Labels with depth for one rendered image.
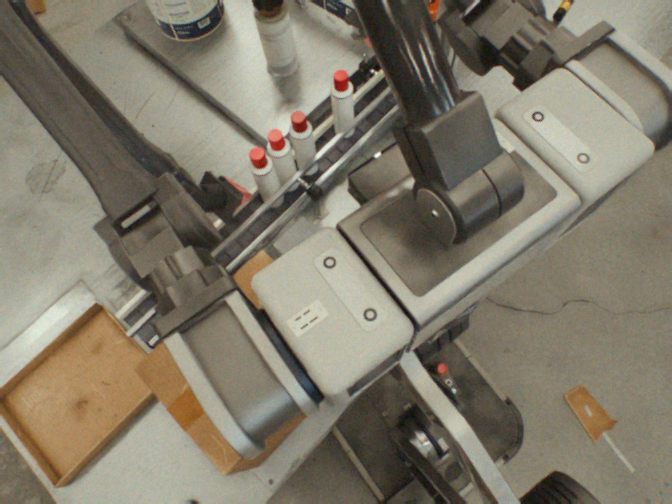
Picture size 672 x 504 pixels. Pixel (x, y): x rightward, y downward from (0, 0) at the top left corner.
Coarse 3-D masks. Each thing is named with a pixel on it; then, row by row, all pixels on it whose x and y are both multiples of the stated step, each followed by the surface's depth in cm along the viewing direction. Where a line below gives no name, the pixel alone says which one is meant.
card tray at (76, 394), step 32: (96, 320) 116; (64, 352) 114; (96, 352) 113; (128, 352) 113; (32, 384) 111; (64, 384) 111; (96, 384) 111; (128, 384) 110; (0, 416) 106; (32, 416) 109; (64, 416) 109; (96, 416) 108; (128, 416) 105; (32, 448) 105; (64, 448) 106; (96, 448) 103; (64, 480) 102
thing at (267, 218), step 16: (384, 80) 130; (368, 96) 129; (384, 112) 127; (368, 128) 125; (320, 144) 124; (352, 144) 124; (320, 160) 123; (336, 160) 123; (304, 176) 121; (320, 176) 121; (288, 192) 120; (304, 192) 122; (256, 208) 119; (272, 208) 119; (240, 224) 118; (256, 224) 117; (224, 240) 116; (240, 240) 116; (224, 256) 115; (144, 304) 112; (128, 320) 111; (144, 336) 109
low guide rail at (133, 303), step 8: (376, 80) 127; (368, 88) 126; (360, 96) 126; (328, 120) 123; (320, 128) 122; (328, 128) 124; (256, 192) 118; (248, 200) 117; (240, 208) 117; (216, 224) 114; (224, 224) 116; (136, 296) 109; (144, 296) 110; (128, 304) 108; (136, 304) 109; (120, 312) 108; (128, 312) 109
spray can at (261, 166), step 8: (256, 152) 101; (264, 152) 101; (256, 160) 100; (264, 160) 101; (272, 160) 105; (256, 168) 103; (264, 168) 103; (272, 168) 105; (256, 176) 105; (264, 176) 104; (272, 176) 106; (256, 184) 110; (264, 184) 108; (272, 184) 109; (264, 192) 111; (272, 192) 112; (264, 200) 116; (280, 200) 117
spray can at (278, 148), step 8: (272, 136) 102; (280, 136) 102; (272, 144) 102; (280, 144) 103; (288, 144) 106; (272, 152) 105; (280, 152) 105; (288, 152) 106; (280, 160) 106; (288, 160) 108; (280, 168) 110; (288, 168) 110; (280, 176) 113; (288, 176) 113; (280, 184) 118; (296, 184) 119
